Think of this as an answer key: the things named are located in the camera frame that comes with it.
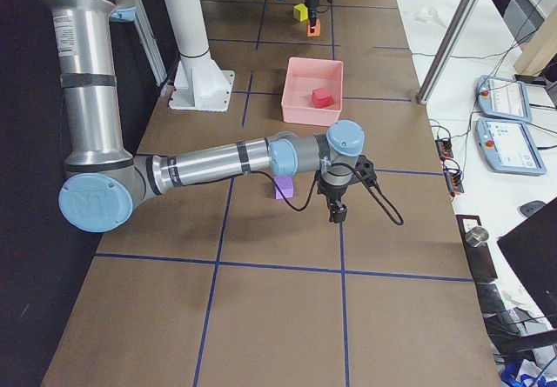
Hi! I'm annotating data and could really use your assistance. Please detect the orange black connector box near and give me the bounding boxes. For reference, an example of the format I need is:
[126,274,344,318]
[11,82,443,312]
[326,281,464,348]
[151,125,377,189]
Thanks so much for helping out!
[443,167,464,197]

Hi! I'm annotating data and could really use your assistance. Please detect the orange foam block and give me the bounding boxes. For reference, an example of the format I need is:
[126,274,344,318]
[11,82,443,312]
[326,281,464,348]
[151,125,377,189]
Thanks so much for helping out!
[306,19,320,37]

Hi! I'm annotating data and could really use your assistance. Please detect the yellow foam block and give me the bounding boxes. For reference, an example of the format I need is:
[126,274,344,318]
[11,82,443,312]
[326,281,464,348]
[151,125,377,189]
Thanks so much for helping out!
[292,3,308,22]

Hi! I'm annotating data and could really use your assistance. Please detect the silver metal cylinder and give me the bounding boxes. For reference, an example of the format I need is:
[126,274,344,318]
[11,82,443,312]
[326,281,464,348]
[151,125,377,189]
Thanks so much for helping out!
[464,226,489,248]

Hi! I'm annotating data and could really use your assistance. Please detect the pink plastic bin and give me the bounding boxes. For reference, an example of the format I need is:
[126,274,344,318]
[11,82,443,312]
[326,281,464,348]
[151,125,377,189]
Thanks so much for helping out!
[281,57,344,126]

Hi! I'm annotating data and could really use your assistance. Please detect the pink foam block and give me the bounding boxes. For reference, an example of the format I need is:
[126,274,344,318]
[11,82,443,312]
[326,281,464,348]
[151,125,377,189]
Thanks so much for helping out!
[311,87,333,109]

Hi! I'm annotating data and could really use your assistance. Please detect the purple foam block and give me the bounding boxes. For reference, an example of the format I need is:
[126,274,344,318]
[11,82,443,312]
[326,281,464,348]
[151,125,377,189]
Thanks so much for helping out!
[273,176,294,199]

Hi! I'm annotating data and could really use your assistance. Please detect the upper teach pendant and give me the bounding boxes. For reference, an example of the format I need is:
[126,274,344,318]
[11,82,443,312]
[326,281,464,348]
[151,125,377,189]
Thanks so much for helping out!
[476,75,532,122]

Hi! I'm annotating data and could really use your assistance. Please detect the orange black connector box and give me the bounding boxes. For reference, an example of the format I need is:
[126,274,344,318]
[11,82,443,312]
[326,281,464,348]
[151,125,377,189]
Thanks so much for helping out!
[443,167,464,197]
[435,137,453,160]

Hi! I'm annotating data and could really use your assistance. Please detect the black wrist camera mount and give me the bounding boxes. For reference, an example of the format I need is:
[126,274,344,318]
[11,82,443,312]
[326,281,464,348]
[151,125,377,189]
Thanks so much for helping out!
[350,155,378,187]

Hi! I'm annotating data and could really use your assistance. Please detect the lower teach pendant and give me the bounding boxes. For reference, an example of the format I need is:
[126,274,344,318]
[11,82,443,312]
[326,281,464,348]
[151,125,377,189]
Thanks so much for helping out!
[475,117,547,177]

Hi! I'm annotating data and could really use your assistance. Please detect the teach pendant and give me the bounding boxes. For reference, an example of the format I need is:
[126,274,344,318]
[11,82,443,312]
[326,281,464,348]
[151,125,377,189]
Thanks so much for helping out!
[476,75,532,122]
[475,117,547,177]

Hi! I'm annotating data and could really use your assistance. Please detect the orange black connector box far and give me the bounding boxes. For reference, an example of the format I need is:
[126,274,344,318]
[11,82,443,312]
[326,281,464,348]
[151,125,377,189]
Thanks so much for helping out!
[435,137,453,160]

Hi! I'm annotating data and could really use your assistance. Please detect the aluminium frame post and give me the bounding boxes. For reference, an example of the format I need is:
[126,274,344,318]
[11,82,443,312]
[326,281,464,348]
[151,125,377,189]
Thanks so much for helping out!
[416,0,479,104]

